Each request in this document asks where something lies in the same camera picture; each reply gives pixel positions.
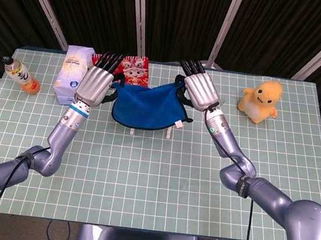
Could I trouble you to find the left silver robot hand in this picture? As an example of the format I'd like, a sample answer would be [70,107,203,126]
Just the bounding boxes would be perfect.
[73,48,129,110]

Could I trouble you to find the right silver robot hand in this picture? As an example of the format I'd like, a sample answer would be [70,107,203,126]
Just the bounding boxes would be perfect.
[171,57,224,114]

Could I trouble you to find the blue cloth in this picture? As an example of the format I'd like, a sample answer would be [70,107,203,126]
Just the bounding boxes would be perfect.
[109,74,198,137]

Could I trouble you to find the white blue snack bag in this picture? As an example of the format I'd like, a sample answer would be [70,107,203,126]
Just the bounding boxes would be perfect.
[51,42,97,109]

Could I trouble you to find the red 2026 desk calendar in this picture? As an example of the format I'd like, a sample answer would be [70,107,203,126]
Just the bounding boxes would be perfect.
[88,50,152,88]

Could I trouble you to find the yellow plush toy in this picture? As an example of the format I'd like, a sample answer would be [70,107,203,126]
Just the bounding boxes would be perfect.
[234,77,285,128]

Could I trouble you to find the orange drink bottle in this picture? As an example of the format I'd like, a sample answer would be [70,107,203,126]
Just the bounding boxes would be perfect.
[0,54,45,96]

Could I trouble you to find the green checked tablecloth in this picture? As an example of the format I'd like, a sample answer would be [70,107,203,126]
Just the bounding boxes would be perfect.
[0,42,321,240]

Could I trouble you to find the small metal rack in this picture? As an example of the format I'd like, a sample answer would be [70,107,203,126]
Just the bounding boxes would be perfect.
[129,125,174,141]

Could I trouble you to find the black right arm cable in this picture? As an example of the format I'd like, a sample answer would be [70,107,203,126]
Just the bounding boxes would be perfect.
[187,101,270,240]

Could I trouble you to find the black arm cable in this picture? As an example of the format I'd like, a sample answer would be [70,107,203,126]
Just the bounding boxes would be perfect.
[0,140,53,240]
[187,101,270,240]

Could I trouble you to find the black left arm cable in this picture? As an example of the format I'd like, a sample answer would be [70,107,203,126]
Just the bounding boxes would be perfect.
[0,140,53,240]

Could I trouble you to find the black floor cable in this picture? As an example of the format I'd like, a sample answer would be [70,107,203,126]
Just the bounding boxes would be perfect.
[45,218,73,240]

